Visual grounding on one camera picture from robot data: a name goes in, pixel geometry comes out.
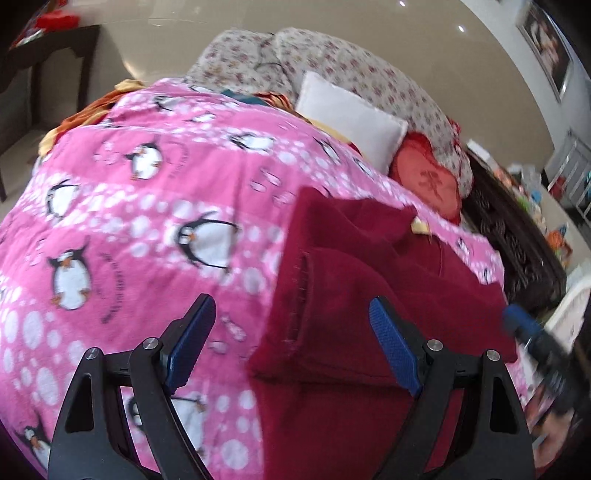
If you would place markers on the dark wooden side table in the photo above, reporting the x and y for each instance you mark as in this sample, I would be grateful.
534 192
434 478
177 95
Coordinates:
22 78

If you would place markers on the red box on table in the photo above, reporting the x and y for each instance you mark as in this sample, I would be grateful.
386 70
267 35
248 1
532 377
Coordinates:
57 21

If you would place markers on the white square pillow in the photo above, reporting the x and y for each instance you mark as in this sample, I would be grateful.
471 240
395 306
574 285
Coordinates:
377 134

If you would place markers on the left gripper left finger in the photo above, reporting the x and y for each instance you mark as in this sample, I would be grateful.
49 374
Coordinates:
92 439

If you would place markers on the pink penguin blanket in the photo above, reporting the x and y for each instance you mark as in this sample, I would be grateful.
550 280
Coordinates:
177 192

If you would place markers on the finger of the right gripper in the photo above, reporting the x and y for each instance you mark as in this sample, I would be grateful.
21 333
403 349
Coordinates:
518 322

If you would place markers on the dark red garment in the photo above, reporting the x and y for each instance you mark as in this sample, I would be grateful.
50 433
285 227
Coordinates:
329 405

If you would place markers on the floral quilt pile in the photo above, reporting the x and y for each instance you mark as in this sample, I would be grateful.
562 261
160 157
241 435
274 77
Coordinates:
248 62

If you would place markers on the orange yellow blanket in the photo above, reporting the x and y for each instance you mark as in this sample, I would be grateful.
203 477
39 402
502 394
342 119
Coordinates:
89 115

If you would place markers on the framed wall photo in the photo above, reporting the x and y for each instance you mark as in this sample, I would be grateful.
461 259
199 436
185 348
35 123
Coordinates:
545 40

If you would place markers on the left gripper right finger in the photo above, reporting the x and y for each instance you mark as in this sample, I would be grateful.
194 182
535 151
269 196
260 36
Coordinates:
491 439

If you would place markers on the white upholstered chair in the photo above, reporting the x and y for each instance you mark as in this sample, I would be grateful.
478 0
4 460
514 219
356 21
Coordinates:
567 319

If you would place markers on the red heart cushion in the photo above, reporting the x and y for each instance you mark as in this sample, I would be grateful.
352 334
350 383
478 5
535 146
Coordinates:
415 168

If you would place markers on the dark carved wooden headboard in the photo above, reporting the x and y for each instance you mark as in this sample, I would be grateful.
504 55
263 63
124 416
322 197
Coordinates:
534 277

